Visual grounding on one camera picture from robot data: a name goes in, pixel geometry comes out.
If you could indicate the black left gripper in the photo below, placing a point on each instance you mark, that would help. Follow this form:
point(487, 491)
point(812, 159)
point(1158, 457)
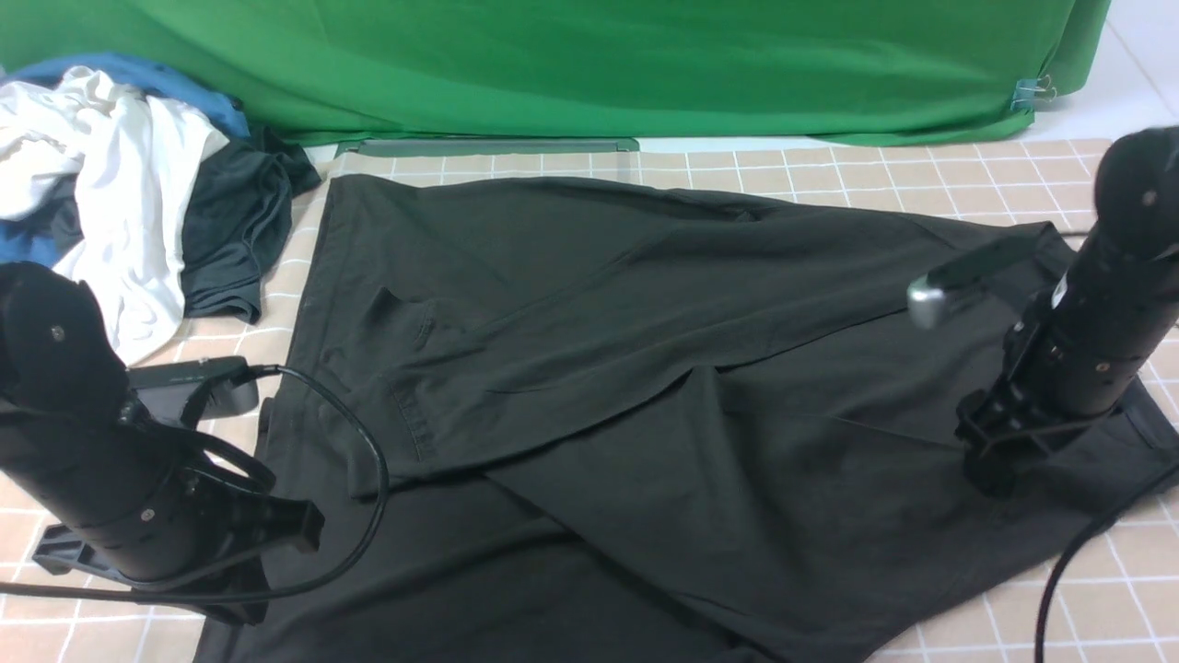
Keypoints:
point(161, 517)

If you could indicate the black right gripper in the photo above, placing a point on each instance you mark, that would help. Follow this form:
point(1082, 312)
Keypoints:
point(1048, 393)

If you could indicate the dark gray long-sleeved shirt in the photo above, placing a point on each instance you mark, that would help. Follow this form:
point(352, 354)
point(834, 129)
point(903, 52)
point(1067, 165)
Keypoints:
point(627, 425)

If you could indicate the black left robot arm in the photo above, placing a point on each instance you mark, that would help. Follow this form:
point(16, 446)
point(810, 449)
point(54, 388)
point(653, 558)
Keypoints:
point(62, 382)

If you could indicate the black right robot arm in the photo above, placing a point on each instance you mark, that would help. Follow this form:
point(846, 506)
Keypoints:
point(1118, 294)

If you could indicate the dark teal crumpled shirt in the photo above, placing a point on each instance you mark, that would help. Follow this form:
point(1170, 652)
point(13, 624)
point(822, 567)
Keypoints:
point(237, 222)

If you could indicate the white crumpled shirt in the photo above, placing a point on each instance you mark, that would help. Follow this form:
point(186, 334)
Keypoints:
point(135, 159)

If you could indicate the beige checkered tablecloth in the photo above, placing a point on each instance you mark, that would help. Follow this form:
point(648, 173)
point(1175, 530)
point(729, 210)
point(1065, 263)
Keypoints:
point(1117, 602)

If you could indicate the metal binder clip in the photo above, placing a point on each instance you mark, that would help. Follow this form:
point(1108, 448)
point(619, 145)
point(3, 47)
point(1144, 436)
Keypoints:
point(1030, 93)

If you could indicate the blue crumpled garment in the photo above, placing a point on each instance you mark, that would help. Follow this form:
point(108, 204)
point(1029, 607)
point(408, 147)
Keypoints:
point(184, 92)

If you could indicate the green backdrop cloth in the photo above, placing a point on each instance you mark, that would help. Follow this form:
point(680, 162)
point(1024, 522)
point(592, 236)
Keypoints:
point(875, 73)

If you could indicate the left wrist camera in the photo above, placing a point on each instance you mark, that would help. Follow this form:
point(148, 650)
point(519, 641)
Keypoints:
point(187, 393)

